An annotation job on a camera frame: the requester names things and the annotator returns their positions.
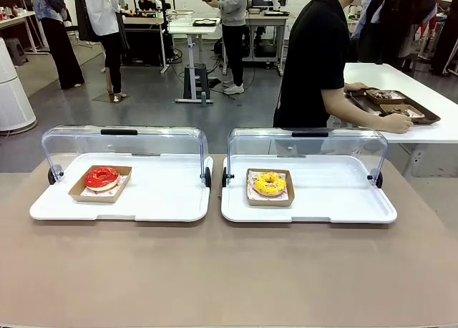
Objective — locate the person's left hand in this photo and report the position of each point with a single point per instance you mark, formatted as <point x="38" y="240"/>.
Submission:
<point x="358" y="87"/>

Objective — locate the person's right hand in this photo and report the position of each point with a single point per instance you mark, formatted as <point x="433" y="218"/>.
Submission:
<point x="397" y="124"/>

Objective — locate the dark brown donut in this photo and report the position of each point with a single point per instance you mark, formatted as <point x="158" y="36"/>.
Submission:
<point x="399" y="111"/>

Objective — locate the brown cardboard donut box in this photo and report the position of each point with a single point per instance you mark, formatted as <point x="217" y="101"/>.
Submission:
<point x="390" y="101"/>
<point x="270" y="203"/>
<point x="415" y="110"/>
<point x="93" y="199"/>

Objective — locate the dark brown serving tray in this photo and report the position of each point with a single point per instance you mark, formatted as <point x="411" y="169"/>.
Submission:
<point x="429" y="116"/>

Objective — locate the person's right forearm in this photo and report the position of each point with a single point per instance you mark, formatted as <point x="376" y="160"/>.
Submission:
<point x="361" y="120"/>

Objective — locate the person in black shirt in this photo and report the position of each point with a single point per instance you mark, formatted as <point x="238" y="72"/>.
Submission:
<point x="311" y="56"/>

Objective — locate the person in dark long coat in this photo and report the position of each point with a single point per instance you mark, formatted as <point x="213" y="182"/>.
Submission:
<point x="393" y="27"/>

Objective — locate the person in dark striped trousers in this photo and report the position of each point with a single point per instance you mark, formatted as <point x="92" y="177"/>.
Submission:
<point x="449" y="38"/>

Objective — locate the yellow sprinkled donut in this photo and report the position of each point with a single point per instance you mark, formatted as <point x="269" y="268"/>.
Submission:
<point x="261" y="186"/>

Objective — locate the person in grey hoodie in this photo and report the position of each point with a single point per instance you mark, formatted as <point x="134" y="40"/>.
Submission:
<point x="234" y="5"/>

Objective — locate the person in white shirt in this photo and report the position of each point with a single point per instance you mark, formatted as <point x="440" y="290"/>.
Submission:
<point x="103" y="13"/>

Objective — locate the red glazed donut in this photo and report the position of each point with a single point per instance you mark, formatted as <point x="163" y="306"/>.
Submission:
<point x="93" y="179"/>

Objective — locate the person in dark wide trousers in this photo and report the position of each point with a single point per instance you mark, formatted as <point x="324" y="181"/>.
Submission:
<point x="61" y="48"/>

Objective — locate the large white table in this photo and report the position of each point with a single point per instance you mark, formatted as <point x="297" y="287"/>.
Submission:
<point x="411" y="81"/>

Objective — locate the clear plastic display lid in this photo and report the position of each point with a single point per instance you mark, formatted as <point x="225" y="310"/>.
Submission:
<point x="350" y="145"/>
<point x="161" y="138"/>

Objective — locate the white display tray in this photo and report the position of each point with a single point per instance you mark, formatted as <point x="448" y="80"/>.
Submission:
<point x="161" y="199"/>
<point x="340" y="199"/>

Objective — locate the light desk under monitor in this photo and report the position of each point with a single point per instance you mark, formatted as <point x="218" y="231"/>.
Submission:
<point x="268" y="18"/>

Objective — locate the white printed paper liner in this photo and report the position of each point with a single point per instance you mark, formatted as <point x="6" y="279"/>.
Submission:
<point x="251" y="198"/>
<point x="121" y="184"/>

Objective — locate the white height-adjustable desk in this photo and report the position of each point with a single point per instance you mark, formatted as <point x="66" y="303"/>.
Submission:
<point x="182" y="29"/>

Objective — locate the brown floor mat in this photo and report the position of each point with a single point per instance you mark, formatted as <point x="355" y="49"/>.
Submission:
<point x="107" y="98"/>

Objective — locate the small grey stool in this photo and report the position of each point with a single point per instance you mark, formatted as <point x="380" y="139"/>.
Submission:
<point x="16" y="50"/>

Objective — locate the white air purifier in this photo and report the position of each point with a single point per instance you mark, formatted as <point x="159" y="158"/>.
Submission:
<point x="14" y="102"/>

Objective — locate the light workbench with small items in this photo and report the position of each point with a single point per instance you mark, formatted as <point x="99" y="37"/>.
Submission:
<point x="14" y="20"/>

